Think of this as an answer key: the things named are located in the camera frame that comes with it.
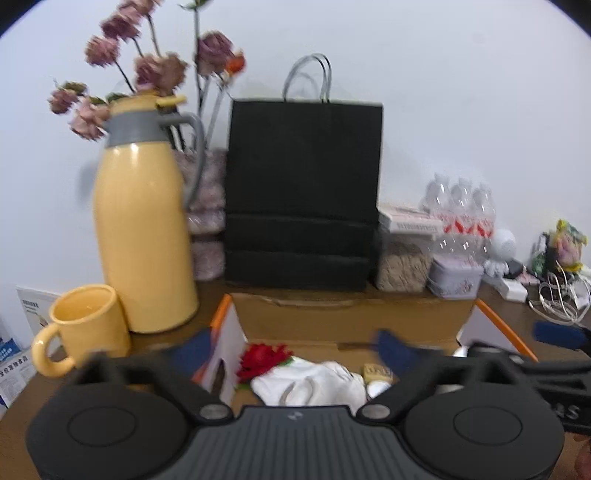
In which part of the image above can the dried pink rose bouquet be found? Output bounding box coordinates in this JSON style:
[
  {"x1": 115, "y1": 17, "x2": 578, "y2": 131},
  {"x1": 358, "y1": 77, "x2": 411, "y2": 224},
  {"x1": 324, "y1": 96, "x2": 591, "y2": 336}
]
[{"x1": 48, "y1": 0, "x2": 246, "y2": 151}]

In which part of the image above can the printed tin box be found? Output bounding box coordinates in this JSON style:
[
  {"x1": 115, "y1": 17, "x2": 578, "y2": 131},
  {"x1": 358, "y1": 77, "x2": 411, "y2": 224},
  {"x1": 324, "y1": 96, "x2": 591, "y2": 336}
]
[{"x1": 427, "y1": 256, "x2": 484, "y2": 300}]

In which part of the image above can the green bottle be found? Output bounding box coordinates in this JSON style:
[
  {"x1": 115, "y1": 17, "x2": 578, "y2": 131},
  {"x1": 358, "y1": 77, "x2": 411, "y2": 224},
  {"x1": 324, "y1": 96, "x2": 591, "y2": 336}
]
[{"x1": 533, "y1": 235, "x2": 555, "y2": 273}]

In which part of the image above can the white robot speaker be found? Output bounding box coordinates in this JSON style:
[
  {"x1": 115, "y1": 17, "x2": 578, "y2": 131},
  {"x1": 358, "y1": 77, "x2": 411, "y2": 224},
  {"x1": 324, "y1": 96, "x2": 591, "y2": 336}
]
[{"x1": 482, "y1": 229, "x2": 518, "y2": 278}]

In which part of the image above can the clear water bottle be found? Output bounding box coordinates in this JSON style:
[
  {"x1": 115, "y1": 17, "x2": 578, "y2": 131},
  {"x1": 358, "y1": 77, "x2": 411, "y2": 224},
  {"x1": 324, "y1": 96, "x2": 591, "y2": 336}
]
[
  {"x1": 422, "y1": 174, "x2": 451, "y2": 259},
  {"x1": 450, "y1": 180, "x2": 474, "y2": 259},
  {"x1": 471, "y1": 182, "x2": 498, "y2": 261}
]

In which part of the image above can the blue box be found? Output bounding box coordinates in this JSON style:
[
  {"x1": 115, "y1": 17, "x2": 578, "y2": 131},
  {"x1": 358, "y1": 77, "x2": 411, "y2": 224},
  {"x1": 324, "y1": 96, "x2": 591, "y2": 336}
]
[{"x1": 0, "y1": 318, "x2": 38, "y2": 408}]

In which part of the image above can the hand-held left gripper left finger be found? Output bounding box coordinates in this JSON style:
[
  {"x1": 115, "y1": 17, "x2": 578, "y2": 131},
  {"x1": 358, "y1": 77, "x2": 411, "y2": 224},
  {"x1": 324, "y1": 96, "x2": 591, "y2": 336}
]
[{"x1": 65, "y1": 330, "x2": 232, "y2": 425}]

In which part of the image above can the yellow thermos jug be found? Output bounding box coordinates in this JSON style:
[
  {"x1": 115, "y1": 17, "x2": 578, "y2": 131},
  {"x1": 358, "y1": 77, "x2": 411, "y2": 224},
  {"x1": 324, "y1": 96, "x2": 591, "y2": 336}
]
[{"x1": 92, "y1": 91, "x2": 206, "y2": 334}]

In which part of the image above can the white flat box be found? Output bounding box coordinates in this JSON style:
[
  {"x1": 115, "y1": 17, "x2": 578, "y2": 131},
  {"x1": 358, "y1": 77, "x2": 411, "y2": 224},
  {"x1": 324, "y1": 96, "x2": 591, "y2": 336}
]
[{"x1": 377, "y1": 203, "x2": 444, "y2": 234}]

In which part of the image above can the white charger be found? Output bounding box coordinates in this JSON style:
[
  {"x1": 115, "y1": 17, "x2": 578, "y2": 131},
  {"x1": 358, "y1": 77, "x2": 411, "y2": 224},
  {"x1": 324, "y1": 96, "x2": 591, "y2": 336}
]
[{"x1": 496, "y1": 277, "x2": 530, "y2": 304}]

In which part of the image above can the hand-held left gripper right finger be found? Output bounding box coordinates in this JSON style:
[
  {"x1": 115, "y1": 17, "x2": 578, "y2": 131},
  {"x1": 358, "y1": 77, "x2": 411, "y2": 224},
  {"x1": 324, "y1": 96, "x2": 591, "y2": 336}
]
[{"x1": 362, "y1": 330, "x2": 532, "y2": 423}]

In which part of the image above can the clear seed container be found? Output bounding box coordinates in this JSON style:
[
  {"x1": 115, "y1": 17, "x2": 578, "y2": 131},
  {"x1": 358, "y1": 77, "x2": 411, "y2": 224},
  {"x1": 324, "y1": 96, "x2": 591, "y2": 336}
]
[{"x1": 376, "y1": 231, "x2": 435, "y2": 293}]

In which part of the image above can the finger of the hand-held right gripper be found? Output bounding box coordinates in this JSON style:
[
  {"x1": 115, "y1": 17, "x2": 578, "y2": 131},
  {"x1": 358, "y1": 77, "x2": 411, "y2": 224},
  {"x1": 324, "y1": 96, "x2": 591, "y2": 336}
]
[
  {"x1": 533, "y1": 322, "x2": 591, "y2": 357},
  {"x1": 468, "y1": 344, "x2": 591, "y2": 384}
]

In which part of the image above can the black paper bag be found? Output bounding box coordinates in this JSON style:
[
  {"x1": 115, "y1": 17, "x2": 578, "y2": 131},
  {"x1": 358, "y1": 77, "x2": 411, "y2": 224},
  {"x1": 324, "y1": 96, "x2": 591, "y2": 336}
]
[{"x1": 224, "y1": 53, "x2": 384, "y2": 293}]

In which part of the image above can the white booklet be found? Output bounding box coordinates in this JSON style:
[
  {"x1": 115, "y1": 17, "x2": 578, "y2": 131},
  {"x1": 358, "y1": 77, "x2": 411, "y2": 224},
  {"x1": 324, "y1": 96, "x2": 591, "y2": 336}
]
[{"x1": 16, "y1": 286, "x2": 64, "y2": 335}]

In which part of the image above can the small yellow box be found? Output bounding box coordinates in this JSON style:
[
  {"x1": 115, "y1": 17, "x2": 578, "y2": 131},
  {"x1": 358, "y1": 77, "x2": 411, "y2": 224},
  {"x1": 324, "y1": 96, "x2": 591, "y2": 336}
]
[{"x1": 362, "y1": 364, "x2": 393, "y2": 384}]

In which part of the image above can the pink textured vase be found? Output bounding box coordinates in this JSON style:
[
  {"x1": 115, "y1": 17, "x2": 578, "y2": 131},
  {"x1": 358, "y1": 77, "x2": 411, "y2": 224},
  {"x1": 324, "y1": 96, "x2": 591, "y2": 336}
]
[{"x1": 173, "y1": 148, "x2": 230, "y2": 282}]

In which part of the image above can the white cable bundle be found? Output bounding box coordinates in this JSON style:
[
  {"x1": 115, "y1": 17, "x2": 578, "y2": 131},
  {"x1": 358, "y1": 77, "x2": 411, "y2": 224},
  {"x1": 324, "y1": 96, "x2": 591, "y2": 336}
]
[{"x1": 529, "y1": 272, "x2": 591, "y2": 325}]

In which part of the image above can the white cloth item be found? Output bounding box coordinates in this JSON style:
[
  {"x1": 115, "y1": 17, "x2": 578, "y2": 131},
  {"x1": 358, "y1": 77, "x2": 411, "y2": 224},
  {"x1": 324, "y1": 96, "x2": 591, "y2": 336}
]
[{"x1": 250, "y1": 359, "x2": 368, "y2": 409}]

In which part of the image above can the orange cardboard box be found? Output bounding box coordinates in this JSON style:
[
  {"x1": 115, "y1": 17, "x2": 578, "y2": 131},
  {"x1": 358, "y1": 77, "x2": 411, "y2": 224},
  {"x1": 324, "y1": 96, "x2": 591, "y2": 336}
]
[{"x1": 191, "y1": 292, "x2": 539, "y2": 408}]

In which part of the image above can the red artificial rose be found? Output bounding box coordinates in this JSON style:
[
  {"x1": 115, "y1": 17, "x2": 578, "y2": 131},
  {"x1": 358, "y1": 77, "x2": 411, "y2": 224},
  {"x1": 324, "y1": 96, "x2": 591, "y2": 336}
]
[{"x1": 235, "y1": 342, "x2": 294, "y2": 384}]

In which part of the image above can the yellow snack packet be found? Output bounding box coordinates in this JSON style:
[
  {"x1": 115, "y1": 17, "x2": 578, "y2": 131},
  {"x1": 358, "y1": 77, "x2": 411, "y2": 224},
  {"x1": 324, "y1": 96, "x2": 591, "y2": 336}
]
[{"x1": 554, "y1": 219, "x2": 585, "y2": 273}]

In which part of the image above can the yellow mug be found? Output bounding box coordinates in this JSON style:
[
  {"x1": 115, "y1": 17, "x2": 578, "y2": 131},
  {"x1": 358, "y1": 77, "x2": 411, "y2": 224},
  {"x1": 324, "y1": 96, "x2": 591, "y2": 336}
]
[{"x1": 31, "y1": 283, "x2": 133, "y2": 378}]

